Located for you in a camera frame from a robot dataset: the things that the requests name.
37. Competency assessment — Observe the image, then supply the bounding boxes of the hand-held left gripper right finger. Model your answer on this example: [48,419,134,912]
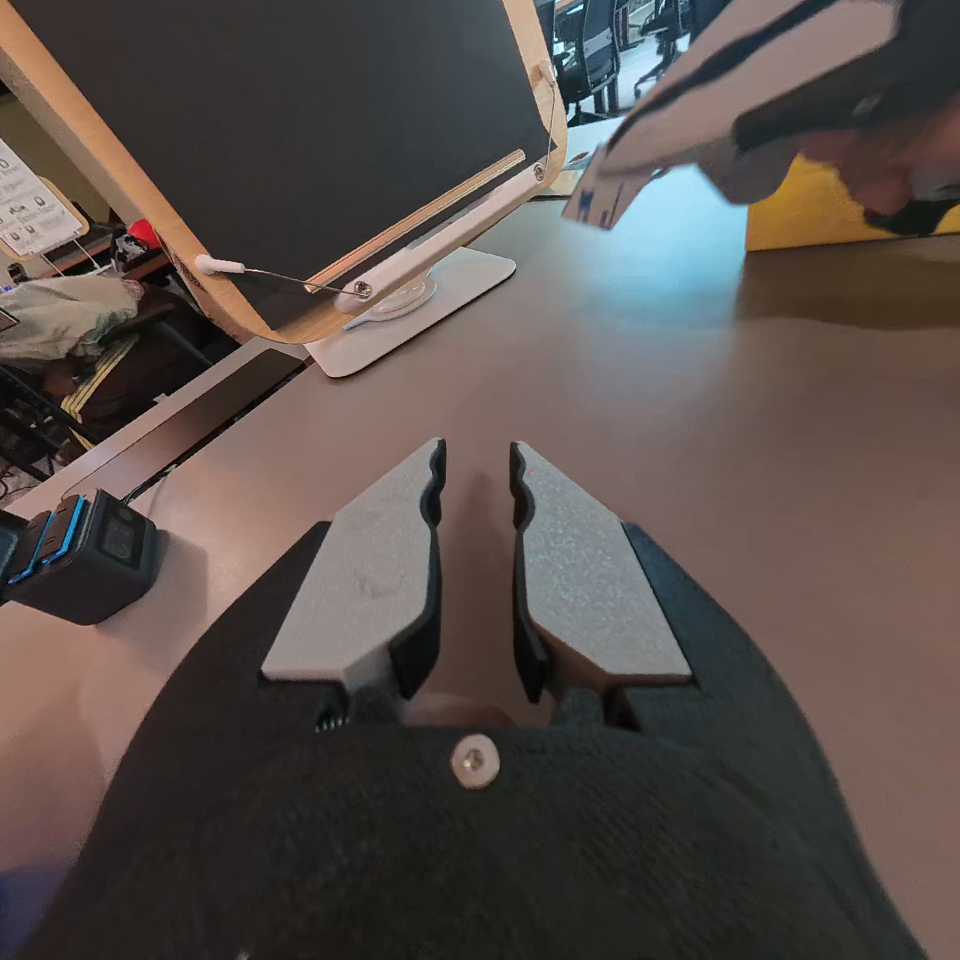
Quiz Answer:
[510,440,693,714]

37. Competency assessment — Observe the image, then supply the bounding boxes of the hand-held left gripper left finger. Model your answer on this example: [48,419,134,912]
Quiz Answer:
[260,438,449,700]

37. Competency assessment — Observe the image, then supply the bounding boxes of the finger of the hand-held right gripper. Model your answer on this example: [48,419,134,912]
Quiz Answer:
[603,36,888,205]
[637,0,901,102]

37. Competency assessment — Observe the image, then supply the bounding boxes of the person's right hand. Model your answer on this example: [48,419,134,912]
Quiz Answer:
[801,103,960,219]

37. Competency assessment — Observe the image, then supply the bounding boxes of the black office chair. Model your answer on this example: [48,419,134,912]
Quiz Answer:
[633,0,693,85]
[551,0,625,127]

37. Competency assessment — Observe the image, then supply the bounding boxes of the yellow plastic bin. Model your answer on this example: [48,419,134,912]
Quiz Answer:
[744,153,960,254]

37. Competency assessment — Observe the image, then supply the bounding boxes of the white monitor stand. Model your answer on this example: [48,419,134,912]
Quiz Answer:
[307,159,558,380]

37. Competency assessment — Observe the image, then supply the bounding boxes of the black box device blue trim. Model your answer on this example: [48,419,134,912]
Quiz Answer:
[0,489,160,627]

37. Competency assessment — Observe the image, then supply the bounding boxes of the dark garment yellow stripes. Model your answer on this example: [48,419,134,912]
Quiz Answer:
[41,300,215,451]

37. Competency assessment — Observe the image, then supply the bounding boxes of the pale crumpled cloth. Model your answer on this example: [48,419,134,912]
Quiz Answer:
[0,277,144,365]

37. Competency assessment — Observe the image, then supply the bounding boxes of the wood-framed black monitor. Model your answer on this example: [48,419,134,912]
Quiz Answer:
[0,0,569,348]

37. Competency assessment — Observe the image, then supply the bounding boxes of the white printed sign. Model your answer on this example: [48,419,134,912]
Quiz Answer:
[0,135,90,260]

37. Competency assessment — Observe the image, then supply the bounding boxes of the white-tipped wire tether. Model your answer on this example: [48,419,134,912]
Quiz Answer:
[195,253,374,303]
[534,62,562,175]

